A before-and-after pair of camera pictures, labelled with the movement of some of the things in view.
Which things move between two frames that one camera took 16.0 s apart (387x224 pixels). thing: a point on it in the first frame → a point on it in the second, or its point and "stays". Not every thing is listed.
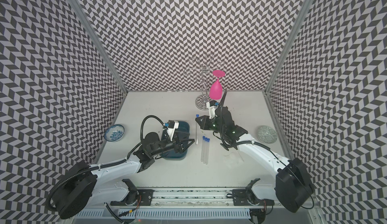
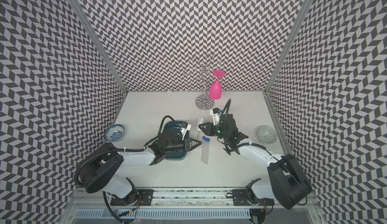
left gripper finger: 182,148 → 188,147
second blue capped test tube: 207,141 stays
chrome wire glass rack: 201,72 stays
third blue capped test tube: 202,149 stays
